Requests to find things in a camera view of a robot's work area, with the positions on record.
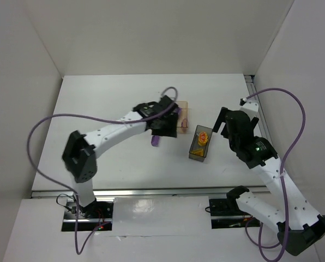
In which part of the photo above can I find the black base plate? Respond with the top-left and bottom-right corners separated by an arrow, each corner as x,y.
204,199 -> 260,229
61,200 -> 114,232

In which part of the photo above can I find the right aluminium rail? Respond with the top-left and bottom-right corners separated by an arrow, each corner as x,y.
244,75 -> 286,193

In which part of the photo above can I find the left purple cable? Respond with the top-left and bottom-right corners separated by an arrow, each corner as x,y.
27,86 -> 179,255

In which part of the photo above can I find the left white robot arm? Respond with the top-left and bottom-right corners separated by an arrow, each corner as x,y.
62,96 -> 179,217

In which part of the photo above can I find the purple rounded lego brick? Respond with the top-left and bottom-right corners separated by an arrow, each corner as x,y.
151,135 -> 160,147

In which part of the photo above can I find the orange translucent container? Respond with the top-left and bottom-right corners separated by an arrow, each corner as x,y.
176,101 -> 189,134

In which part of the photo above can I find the yellow butterfly lego brick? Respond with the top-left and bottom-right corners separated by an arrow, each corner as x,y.
197,132 -> 208,146

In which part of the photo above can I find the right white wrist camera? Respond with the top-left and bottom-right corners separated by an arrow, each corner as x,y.
239,98 -> 259,114

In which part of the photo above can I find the purple flower lego brick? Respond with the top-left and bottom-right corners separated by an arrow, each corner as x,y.
180,118 -> 188,129

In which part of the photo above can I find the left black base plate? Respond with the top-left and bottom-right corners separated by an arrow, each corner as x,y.
61,200 -> 114,232

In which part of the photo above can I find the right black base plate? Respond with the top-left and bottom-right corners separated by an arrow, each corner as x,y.
204,199 -> 260,229

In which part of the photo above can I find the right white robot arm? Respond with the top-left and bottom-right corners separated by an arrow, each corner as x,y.
213,108 -> 325,256

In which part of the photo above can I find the yellow curved lego brick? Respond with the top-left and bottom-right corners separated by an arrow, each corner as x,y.
191,148 -> 204,157

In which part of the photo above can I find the dark grey translucent container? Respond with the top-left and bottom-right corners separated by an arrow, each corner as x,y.
189,125 -> 213,162

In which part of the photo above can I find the front aluminium rail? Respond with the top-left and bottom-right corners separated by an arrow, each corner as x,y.
31,186 -> 269,199

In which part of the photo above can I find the aluminium rail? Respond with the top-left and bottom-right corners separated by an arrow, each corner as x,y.
244,75 -> 286,193
31,186 -> 269,199

